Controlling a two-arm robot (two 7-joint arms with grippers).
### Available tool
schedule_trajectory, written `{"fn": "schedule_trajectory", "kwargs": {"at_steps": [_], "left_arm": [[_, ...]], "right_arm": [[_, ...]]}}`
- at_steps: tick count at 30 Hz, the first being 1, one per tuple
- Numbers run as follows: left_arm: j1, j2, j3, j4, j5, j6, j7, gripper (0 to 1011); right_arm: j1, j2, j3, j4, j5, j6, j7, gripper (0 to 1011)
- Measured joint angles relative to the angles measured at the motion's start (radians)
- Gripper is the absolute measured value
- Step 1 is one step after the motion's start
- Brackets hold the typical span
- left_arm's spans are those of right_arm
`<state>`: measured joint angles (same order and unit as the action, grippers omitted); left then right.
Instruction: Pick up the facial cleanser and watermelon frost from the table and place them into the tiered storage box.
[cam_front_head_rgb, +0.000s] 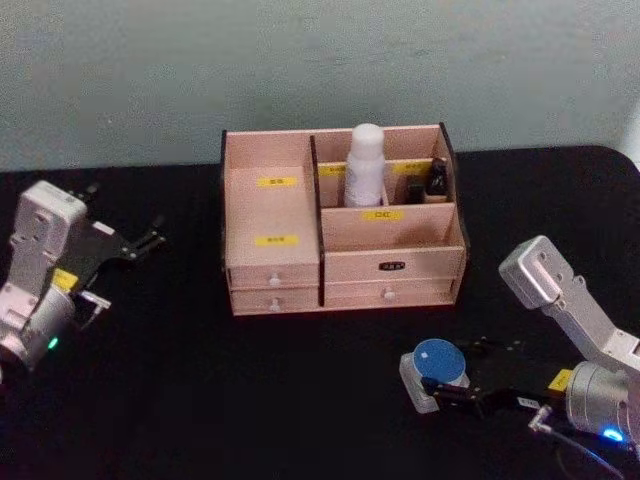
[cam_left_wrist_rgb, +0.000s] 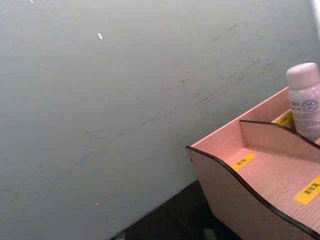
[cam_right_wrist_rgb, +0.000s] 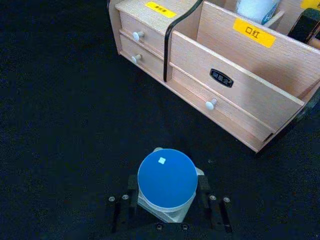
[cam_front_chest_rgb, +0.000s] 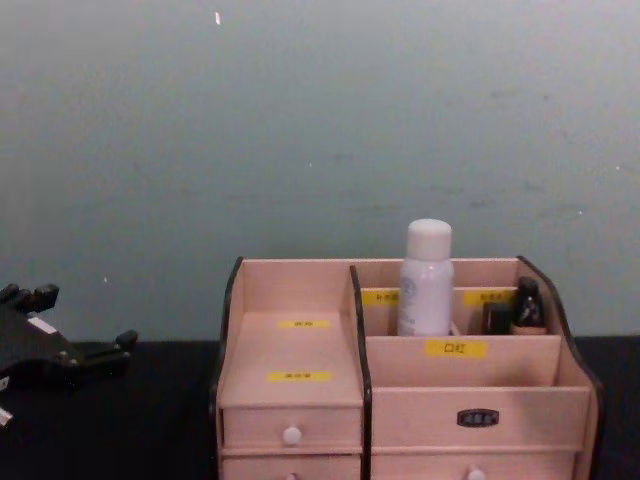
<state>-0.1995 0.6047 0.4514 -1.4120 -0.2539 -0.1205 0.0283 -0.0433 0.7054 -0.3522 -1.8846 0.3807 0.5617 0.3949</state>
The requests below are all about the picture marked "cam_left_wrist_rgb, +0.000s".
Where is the small yellow label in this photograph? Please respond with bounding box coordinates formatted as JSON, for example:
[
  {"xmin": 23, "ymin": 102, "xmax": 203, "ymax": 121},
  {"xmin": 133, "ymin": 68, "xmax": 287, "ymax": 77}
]
[{"xmin": 231, "ymin": 152, "xmax": 257, "ymax": 171}]

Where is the black table cloth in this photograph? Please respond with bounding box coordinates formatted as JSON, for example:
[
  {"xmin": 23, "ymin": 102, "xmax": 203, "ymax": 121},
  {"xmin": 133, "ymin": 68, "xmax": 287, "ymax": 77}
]
[{"xmin": 109, "ymin": 180, "xmax": 243, "ymax": 240}]

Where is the pale wooden organizer box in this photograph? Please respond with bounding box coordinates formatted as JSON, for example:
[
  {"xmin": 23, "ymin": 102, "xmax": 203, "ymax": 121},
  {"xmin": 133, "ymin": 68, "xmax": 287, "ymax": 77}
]
[{"xmin": 185, "ymin": 86, "xmax": 320, "ymax": 240}]

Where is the yellow label behind divider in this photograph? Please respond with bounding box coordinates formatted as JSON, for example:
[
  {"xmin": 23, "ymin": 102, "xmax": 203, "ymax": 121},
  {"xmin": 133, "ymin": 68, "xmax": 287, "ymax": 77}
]
[{"xmin": 276, "ymin": 112, "xmax": 295, "ymax": 129}]

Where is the white plastic bottle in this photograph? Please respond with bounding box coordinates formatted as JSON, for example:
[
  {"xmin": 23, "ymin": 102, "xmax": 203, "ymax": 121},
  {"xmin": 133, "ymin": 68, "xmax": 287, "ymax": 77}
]
[{"xmin": 285, "ymin": 62, "xmax": 320, "ymax": 142}]

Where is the large yellow label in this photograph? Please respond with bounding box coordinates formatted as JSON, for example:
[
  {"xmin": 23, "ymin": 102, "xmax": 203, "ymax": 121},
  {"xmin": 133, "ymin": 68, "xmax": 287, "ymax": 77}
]
[{"xmin": 292, "ymin": 174, "xmax": 320, "ymax": 206}]

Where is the plain pale wall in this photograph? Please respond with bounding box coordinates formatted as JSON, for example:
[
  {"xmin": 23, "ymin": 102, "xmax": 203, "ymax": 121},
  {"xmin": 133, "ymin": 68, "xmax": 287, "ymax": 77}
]
[{"xmin": 0, "ymin": 0, "xmax": 320, "ymax": 240}]

